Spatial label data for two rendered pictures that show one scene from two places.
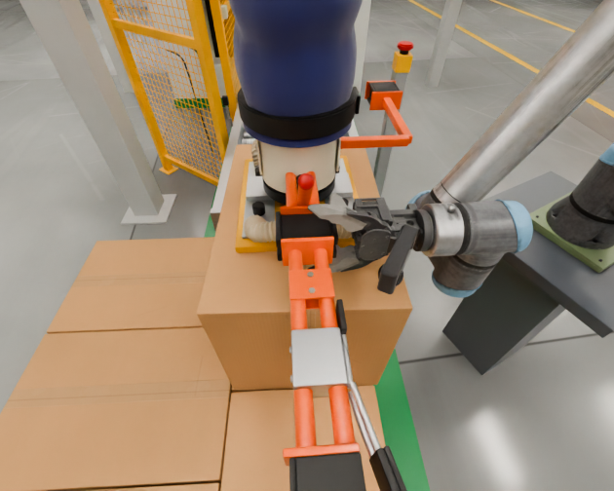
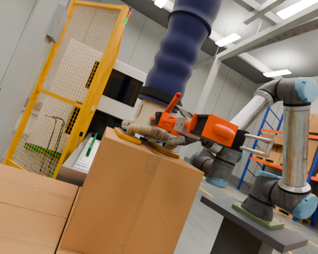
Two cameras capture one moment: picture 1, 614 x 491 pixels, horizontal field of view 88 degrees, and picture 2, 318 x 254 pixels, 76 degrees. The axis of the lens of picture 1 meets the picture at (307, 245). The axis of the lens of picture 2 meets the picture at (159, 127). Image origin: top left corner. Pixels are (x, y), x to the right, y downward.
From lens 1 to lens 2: 0.63 m
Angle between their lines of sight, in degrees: 50
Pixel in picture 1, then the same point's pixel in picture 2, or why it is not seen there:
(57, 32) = (21, 72)
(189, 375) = (22, 232)
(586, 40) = (247, 107)
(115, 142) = not seen: outside the picture
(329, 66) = (181, 84)
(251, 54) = (158, 72)
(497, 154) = not seen: hidden behind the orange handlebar
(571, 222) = (252, 204)
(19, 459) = not seen: outside the picture
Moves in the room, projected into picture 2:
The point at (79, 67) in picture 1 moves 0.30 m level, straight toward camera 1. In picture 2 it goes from (17, 88) to (24, 92)
